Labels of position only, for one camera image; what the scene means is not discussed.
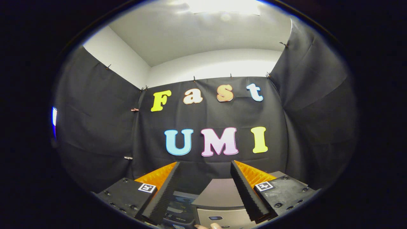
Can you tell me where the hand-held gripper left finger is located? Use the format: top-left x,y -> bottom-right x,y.
94,162 -> 181,226

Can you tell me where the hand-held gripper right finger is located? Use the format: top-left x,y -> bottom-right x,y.
231,160 -> 320,224

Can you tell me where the small washing machine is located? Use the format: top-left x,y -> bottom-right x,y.
162,190 -> 199,229

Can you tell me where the black backdrop cloth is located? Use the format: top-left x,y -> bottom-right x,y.
52,17 -> 360,193

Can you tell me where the ceiling light panel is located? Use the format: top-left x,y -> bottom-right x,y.
186,0 -> 262,15

